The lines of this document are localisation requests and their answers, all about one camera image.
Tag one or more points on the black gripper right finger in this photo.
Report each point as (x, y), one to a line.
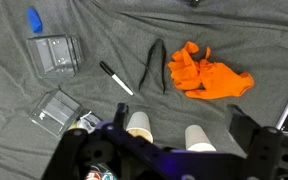
(242, 130)

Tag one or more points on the blue marker cap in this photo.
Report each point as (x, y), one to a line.
(34, 20)

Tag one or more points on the paper cup with brown contents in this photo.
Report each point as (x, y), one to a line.
(139, 125)

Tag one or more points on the clear plastic tray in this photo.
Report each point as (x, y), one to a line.
(55, 55)
(55, 113)

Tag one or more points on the empty white paper cup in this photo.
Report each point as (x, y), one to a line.
(197, 138)

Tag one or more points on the black and white marker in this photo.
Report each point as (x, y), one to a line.
(116, 77)

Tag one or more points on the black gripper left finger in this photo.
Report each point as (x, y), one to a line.
(120, 115)

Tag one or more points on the orange crumpled cloth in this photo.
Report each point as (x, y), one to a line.
(210, 75)

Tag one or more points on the black tongs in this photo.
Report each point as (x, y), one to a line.
(154, 65)

